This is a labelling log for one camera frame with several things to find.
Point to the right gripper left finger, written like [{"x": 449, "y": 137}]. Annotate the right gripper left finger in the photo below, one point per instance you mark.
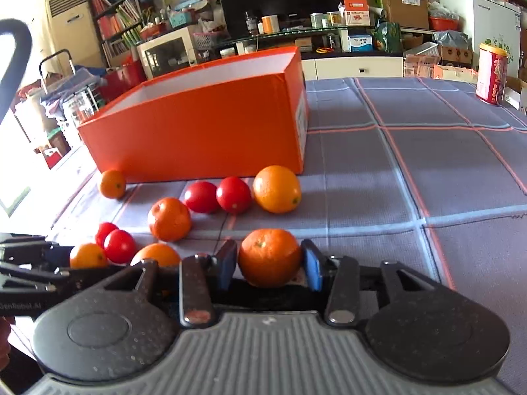
[{"x": 201, "y": 278}]

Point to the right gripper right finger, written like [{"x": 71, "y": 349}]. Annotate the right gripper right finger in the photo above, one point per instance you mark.
[{"x": 338, "y": 282}]

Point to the orange under gripper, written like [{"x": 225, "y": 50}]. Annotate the orange under gripper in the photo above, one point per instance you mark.
[{"x": 164, "y": 254}]

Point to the orange near left gripper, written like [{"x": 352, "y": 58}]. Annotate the orange near left gripper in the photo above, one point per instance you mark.
[{"x": 88, "y": 256}]

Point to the dimpled orange mandarin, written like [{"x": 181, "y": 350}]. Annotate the dimpled orange mandarin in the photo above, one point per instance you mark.
[{"x": 169, "y": 220}]

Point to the red tomato left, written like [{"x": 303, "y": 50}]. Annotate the red tomato left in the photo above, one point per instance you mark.
[{"x": 200, "y": 197}]

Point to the red tomato behind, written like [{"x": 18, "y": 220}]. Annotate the red tomato behind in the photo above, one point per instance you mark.
[{"x": 103, "y": 231}]

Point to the red tomato near gripper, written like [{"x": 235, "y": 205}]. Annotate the red tomato near gripper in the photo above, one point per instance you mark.
[{"x": 120, "y": 247}]

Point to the red tomato right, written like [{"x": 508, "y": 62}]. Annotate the red tomato right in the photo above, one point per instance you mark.
[{"x": 234, "y": 195}]

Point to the large orange fruit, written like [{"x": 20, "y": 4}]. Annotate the large orange fruit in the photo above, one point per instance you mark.
[{"x": 277, "y": 189}]

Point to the small orange at left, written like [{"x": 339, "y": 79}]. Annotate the small orange at left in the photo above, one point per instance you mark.
[{"x": 112, "y": 184}]

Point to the plaid blue bedsheet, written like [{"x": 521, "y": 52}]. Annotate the plaid blue bedsheet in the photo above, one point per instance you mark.
[{"x": 417, "y": 171}]

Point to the orange cardboard box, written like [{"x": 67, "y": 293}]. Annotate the orange cardboard box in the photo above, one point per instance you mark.
[{"x": 229, "y": 117}]

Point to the shopping trolley cart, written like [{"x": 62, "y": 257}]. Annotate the shopping trolley cart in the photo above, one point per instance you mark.
[{"x": 72, "y": 99}]

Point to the white tv cabinet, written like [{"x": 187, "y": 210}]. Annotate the white tv cabinet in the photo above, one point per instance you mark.
[{"x": 357, "y": 65}]

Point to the red shopping bag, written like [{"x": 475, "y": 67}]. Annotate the red shopping bag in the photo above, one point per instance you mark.
[{"x": 119, "y": 81}]

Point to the white glass-door cabinet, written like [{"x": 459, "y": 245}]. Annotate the white glass-door cabinet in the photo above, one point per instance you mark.
[{"x": 171, "y": 51}]

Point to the red drink can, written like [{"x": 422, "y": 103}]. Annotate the red drink can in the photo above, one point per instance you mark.
[{"x": 492, "y": 73}]

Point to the white floor air conditioner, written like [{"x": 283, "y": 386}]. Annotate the white floor air conditioner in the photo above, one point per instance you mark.
[{"x": 72, "y": 28}]

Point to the red white box on stand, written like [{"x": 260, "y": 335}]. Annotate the red white box on stand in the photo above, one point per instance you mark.
[{"x": 356, "y": 13}]

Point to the brown cardboard box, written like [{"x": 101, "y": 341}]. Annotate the brown cardboard box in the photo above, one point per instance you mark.
[{"x": 407, "y": 13}]

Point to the white chest freezer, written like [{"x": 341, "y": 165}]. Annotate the white chest freezer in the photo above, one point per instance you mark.
[{"x": 492, "y": 22}]

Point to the black bookshelf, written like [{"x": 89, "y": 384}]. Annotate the black bookshelf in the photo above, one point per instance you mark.
[{"x": 117, "y": 24}]

